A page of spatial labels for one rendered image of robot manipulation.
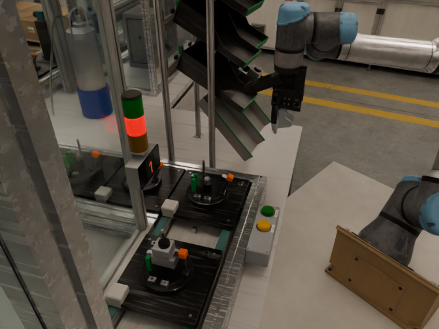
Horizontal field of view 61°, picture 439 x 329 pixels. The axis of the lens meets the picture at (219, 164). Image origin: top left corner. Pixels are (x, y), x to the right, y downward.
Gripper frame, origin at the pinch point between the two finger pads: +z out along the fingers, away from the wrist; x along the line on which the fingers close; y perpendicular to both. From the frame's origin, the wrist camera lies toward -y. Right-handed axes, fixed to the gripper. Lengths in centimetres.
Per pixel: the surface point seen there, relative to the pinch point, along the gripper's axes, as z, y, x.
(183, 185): 26.3, -29.2, -2.7
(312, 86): 123, 2, 317
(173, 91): 37, -71, 90
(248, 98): 3.5, -13.1, 25.3
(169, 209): 24.7, -28.3, -17.1
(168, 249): 14.8, -18.4, -40.1
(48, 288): -43, 2, -90
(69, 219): -45, 2, -87
